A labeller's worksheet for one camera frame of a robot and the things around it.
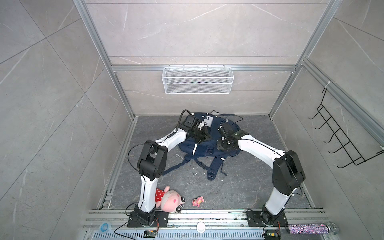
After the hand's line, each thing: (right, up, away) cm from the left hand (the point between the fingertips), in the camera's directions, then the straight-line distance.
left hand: (213, 134), depth 90 cm
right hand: (+4, -6, +2) cm, 8 cm away
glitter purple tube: (+41, -43, -22) cm, 63 cm away
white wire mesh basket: (-10, +37, +10) cm, 39 cm away
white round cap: (-9, -44, -19) cm, 49 cm away
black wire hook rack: (+54, -3, -27) cm, 61 cm away
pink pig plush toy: (-24, -32, -19) cm, 44 cm away
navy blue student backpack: (-3, -10, +2) cm, 11 cm away
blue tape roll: (-56, -44, -19) cm, 74 cm away
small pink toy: (-10, -34, -14) cm, 38 cm away
